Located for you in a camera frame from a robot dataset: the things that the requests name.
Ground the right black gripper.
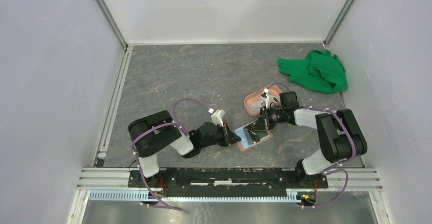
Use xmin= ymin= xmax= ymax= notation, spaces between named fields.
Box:
xmin=251 ymin=105 xmax=286 ymax=131

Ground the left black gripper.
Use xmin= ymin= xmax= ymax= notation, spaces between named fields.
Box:
xmin=200 ymin=122 xmax=241 ymax=149

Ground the tan leather card holder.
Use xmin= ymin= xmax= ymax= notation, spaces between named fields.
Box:
xmin=234 ymin=121 xmax=273 ymax=152

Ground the pink oval tray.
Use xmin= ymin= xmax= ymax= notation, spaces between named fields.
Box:
xmin=244 ymin=85 xmax=282 ymax=117

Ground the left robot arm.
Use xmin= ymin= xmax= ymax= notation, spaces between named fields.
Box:
xmin=128 ymin=108 xmax=241 ymax=187

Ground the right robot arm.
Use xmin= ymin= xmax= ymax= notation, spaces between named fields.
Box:
xmin=246 ymin=92 xmax=368 ymax=187

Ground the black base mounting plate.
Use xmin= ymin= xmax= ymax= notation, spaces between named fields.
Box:
xmin=128 ymin=167 xmax=329 ymax=198

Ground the green cloth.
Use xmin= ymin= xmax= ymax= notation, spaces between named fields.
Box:
xmin=277 ymin=50 xmax=348 ymax=94

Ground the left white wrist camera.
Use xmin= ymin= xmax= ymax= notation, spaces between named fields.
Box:
xmin=208 ymin=108 xmax=226 ymax=127

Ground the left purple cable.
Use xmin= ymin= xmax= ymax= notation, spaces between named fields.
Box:
xmin=131 ymin=98 xmax=211 ymax=211

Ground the purple cable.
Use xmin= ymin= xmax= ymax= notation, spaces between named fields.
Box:
xmin=266 ymin=82 xmax=357 ymax=210
xmin=131 ymin=98 xmax=211 ymax=211

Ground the grey slotted cable duct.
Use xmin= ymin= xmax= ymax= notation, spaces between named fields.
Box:
xmin=88 ymin=190 xmax=299 ymax=203

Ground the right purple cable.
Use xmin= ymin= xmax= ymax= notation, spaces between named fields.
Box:
xmin=266 ymin=82 xmax=357 ymax=210

